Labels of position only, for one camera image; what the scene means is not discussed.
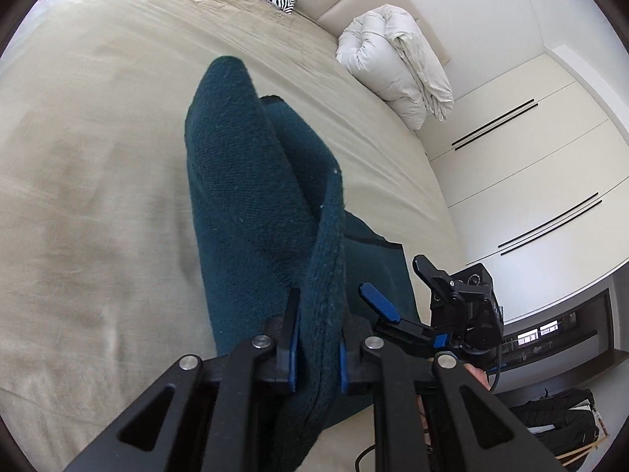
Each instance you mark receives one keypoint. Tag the folded white duvet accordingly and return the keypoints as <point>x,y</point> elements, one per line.
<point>398,64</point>

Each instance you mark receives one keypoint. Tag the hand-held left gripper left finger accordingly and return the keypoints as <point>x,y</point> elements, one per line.
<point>293,364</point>

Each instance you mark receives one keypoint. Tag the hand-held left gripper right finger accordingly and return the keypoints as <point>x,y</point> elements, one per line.
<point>345,368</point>

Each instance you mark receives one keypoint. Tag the wooden sticks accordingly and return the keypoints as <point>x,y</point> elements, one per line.
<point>582,454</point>

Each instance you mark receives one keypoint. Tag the dark wall desk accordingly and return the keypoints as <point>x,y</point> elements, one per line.
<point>565,339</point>

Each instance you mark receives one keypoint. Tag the bed with beige sheet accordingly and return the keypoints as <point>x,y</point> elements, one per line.
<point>98,182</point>

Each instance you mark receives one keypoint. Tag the white wardrobe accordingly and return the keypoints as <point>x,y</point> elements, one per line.
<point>530,182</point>

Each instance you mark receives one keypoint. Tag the person's right hand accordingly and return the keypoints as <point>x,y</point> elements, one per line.
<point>479,376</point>

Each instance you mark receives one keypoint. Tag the dark green knit sweater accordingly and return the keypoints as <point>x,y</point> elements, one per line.
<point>255,196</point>

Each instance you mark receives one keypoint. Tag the beige padded headboard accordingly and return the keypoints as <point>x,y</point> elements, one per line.
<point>354,5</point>

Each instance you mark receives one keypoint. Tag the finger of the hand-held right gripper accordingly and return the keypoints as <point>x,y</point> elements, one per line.
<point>381,302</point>
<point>432,273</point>

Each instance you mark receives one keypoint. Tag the dark clothing pile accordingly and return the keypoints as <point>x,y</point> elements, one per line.
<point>560,418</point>

